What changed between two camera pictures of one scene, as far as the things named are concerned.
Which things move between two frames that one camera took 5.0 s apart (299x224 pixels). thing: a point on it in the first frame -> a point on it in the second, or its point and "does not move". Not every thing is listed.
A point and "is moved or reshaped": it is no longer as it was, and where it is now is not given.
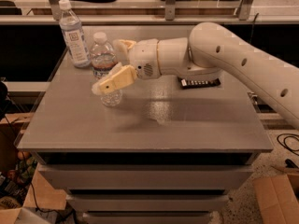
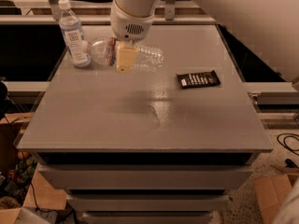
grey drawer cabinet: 169,153 does not move
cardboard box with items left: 21,188 does not move
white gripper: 144,59 -> 128,26
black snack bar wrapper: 187,83 does not move
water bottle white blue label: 73,35 does not move
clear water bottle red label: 103,59 is moved or reshaped
